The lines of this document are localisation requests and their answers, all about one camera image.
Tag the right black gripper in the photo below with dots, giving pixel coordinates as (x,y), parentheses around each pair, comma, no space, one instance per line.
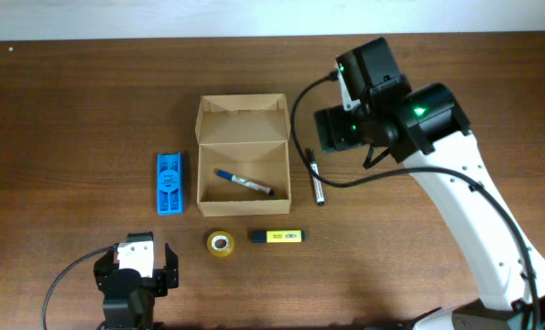
(334,136)

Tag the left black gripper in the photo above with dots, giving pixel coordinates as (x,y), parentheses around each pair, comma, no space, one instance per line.
(164,280)

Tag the blue whiteboard marker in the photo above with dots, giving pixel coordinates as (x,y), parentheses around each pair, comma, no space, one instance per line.
(245,182)

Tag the yellow highlighter with dark cap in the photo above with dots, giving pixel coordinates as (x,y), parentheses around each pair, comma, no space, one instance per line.
(277,236)

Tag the black whiteboard marker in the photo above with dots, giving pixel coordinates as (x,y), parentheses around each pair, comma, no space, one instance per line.
(317,185)

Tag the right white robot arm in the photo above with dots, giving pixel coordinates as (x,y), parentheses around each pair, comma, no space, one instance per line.
(428,134)

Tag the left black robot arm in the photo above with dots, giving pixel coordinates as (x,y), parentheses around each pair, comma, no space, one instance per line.
(130,283)

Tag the yellow tape roll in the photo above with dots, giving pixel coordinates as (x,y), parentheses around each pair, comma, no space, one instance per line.
(220,244)

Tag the blue magnetic whiteboard duster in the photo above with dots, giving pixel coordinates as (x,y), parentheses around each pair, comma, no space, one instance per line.
(170,194)

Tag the open cardboard box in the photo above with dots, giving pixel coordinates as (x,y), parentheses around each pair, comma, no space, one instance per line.
(243,160)

